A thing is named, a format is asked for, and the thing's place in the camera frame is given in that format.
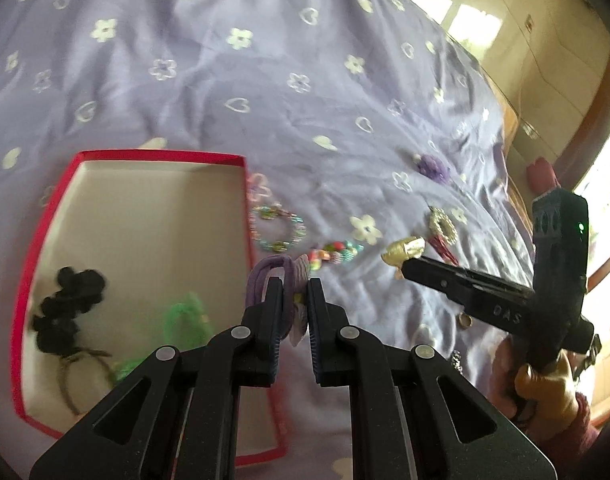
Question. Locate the purple floral bed sheet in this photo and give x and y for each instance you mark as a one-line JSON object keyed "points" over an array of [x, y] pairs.
{"points": [[329, 102]]}

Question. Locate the right hand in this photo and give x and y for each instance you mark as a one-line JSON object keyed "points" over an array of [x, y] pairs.
{"points": [[507, 378]]}

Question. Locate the purple flower hair clip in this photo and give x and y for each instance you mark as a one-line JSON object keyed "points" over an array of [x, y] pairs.
{"points": [[433, 168]]}

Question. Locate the pink slipper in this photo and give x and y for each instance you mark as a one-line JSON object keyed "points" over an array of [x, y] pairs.
{"points": [[541, 177]]}

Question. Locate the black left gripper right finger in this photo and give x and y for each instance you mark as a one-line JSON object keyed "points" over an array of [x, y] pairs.
{"points": [[414, 416]]}

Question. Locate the red hair clip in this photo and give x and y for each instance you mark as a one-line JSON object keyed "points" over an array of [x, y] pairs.
{"points": [[440, 246]]}

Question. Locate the black flower hair scrunchie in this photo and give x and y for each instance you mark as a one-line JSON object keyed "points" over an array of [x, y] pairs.
{"points": [[56, 324]]}

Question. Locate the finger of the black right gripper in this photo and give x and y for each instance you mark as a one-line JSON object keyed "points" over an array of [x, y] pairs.
{"points": [[455, 283]]}

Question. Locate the yellow bow hair clip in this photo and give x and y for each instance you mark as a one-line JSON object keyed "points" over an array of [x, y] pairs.
{"points": [[397, 253]]}

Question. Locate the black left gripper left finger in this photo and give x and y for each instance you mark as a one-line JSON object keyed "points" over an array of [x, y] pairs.
{"points": [[176, 415]]}

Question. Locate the red white jewelry box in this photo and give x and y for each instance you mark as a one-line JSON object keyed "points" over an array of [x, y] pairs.
{"points": [[161, 227]]}

